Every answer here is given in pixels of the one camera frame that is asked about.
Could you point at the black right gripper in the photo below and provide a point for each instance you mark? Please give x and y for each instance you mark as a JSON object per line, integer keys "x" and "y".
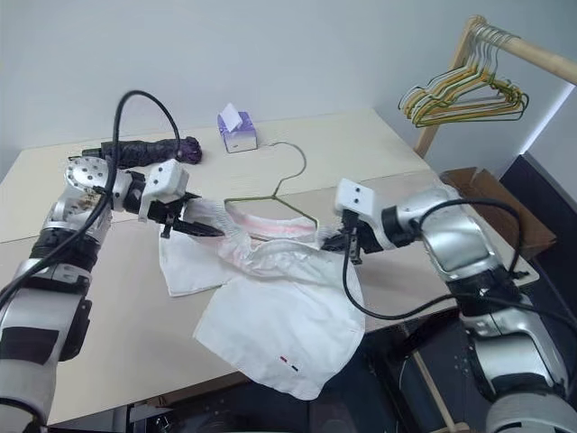
{"x": 372, "y": 236}

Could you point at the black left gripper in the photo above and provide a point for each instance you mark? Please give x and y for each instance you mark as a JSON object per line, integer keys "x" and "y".
{"x": 162, "y": 211}

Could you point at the white shorts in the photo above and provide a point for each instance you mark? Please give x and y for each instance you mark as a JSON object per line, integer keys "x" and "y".
{"x": 279, "y": 325}

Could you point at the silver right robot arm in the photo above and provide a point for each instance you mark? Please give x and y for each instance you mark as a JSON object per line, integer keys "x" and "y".
{"x": 455, "y": 234}

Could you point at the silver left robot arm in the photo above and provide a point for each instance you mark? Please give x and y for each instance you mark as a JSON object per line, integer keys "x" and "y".
{"x": 27, "y": 315}

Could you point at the dark purple folded umbrella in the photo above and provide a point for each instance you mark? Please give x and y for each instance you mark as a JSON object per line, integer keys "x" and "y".
{"x": 149, "y": 151}

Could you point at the purple white tissue box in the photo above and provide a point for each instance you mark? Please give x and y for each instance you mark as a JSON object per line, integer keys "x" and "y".
{"x": 241, "y": 140}

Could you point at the brown cardboard box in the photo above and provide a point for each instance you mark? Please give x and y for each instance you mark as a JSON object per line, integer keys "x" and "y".
{"x": 487, "y": 185}

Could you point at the black base panel with screws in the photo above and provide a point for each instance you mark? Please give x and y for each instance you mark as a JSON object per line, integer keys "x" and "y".
{"x": 451, "y": 361}

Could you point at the bunch of hanging hangers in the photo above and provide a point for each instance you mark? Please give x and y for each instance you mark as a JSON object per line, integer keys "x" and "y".
{"x": 471, "y": 118}

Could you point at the light wooden clothes rack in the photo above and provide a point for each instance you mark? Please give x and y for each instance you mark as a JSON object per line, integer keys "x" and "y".
{"x": 532, "y": 49}

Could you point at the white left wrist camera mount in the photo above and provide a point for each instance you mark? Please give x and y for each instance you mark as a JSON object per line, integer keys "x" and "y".
{"x": 169, "y": 178}

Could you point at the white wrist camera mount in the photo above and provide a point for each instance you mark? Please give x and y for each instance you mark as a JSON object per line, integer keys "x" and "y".
{"x": 356, "y": 196}
{"x": 169, "y": 178}

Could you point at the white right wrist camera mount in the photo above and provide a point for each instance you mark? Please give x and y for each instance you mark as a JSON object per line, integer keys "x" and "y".
{"x": 356, "y": 196}

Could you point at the light wooden floor frame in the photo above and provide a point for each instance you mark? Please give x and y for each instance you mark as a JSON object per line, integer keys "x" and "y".
{"x": 435, "y": 388}

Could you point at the dark wall panel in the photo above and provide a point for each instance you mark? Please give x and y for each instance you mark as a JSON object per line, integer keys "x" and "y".
{"x": 554, "y": 189}

